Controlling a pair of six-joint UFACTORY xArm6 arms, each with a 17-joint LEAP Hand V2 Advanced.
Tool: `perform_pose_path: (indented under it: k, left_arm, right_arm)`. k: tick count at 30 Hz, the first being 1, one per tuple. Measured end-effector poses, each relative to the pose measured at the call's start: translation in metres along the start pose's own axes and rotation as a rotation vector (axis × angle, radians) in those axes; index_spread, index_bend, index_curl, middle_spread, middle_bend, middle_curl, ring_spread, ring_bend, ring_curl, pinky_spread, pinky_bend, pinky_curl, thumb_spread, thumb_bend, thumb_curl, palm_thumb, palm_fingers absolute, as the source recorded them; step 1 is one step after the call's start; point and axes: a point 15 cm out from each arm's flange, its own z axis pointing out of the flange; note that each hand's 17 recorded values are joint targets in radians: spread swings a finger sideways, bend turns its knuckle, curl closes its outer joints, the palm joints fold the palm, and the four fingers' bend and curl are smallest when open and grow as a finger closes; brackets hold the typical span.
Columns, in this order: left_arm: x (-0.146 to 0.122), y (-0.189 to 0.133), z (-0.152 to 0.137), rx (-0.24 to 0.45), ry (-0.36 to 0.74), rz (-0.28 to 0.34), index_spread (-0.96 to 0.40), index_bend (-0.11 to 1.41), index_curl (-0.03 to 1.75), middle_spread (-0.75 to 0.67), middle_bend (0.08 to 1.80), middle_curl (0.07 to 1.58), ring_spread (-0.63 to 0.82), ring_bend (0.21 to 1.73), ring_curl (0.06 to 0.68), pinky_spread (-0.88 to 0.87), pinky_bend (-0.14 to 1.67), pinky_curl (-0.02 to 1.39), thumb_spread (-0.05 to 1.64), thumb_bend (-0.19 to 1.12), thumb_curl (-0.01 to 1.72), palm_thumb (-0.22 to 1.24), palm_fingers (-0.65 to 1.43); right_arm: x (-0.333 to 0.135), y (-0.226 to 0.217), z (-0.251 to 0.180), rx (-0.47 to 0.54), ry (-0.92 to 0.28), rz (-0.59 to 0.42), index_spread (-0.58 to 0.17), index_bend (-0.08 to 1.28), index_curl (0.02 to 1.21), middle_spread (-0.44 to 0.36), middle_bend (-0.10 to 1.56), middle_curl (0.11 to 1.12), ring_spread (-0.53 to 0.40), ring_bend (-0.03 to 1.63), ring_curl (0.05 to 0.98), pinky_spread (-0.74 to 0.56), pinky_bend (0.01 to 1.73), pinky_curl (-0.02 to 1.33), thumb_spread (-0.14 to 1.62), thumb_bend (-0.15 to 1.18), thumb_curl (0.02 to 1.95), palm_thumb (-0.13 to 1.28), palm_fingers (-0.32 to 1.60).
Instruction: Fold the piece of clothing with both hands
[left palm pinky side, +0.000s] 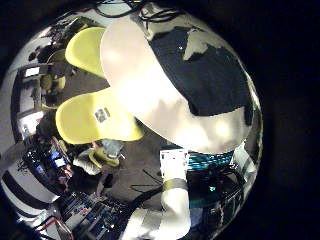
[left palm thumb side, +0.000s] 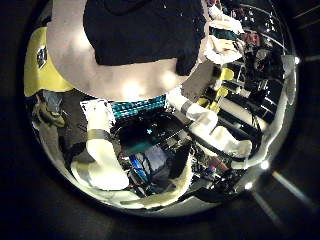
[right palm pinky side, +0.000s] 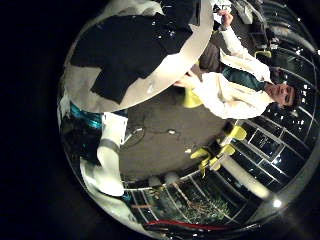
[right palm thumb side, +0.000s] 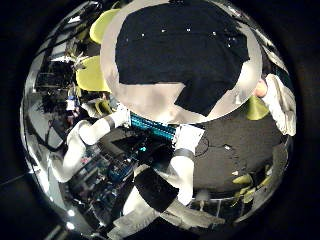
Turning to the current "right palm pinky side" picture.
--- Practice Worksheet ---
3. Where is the black piece of clothing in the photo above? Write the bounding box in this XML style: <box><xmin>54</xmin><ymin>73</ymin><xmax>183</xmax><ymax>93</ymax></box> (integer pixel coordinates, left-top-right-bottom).
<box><xmin>70</xmin><ymin>0</ymin><xmax>203</xmax><ymax>105</ymax></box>

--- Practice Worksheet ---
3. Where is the white round column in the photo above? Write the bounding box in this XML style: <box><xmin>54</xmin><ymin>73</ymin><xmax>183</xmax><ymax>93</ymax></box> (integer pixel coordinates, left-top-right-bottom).
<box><xmin>218</xmin><ymin>154</ymin><xmax>272</xmax><ymax>201</ymax></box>

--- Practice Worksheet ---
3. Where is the white round bollard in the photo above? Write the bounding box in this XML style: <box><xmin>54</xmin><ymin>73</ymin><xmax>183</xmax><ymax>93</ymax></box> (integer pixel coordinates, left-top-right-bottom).
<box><xmin>163</xmin><ymin>171</ymin><xmax>180</xmax><ymax>185</ymax></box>
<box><xmin>147</xmin><ymin>175</ymin><xmax>163</xmax><ymax>188</ymax></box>

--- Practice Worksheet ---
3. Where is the yellow plastic chair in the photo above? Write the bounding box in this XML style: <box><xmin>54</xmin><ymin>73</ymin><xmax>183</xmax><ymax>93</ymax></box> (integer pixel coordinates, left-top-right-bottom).
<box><xmin>189</xmin><ymin>143</ymin><xmax>236</xmax><ymax>176</ymax></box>
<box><xmin>229</xmin><ymin>124</ymin><xmax>248</xmax><ymax>141</ymax></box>
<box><xmin>181</xmin><ymin>87</ymin><xmax>205</xmax><ymax>109</ymax></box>
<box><xmin>254</xmin><ymin>49</ymin><xmax>273</xmax><ymax>59</ymax></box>

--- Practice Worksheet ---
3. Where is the red pipe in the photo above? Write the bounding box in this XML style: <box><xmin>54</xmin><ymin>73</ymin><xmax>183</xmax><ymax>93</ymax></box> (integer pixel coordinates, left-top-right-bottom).
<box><xmin>143</xmin><ymin>219</ymin><xmax>234</xmax><ymax>232</ymax></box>

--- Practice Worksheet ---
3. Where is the person in white shirt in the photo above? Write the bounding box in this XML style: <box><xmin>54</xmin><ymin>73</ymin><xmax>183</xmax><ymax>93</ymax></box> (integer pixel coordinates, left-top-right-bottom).
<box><xmin>173</xmin><ymin>9</ymin><xmax>300</xmax><ymax>121</ymax></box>

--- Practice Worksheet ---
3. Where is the green plant behind window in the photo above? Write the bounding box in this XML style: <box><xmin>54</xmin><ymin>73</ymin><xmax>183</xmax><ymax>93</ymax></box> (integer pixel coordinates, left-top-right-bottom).
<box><xmin>146</xmin><ymin>184</ymin><xmax>232</xmax><ymax>225</ymax></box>

